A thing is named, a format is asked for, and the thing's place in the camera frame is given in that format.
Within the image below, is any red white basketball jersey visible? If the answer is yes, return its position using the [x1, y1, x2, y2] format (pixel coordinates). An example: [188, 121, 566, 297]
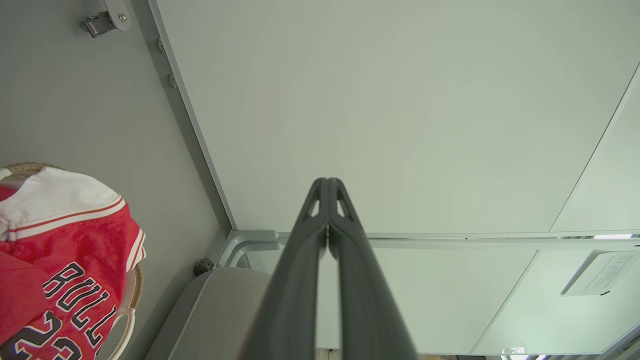
[0, 166, 147, 360]

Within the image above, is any grey metal furniture leg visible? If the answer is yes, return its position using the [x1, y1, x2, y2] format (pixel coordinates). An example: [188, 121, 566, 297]
[216, 230, 640, 268]

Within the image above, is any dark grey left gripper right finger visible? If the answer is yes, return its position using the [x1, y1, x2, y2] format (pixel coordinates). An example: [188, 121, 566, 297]
[328, 178, 419, 360]

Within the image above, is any white laundry basket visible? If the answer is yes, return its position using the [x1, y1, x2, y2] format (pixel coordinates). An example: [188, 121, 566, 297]
[0, 161, 146, 360]

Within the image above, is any grey caster wheel with bracket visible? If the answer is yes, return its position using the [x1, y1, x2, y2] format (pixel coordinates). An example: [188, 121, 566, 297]
[81, 0, 132, 39]

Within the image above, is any white partition panel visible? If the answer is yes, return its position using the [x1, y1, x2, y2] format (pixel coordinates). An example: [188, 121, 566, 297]
[148, 0, 640, 241]

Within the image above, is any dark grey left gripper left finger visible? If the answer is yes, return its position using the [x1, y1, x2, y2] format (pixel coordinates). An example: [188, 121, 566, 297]
[240, 178, 329, 360]

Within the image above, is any white paper notice sheet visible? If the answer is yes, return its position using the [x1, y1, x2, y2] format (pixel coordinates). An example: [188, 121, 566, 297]
[560, 250, 640, 297]

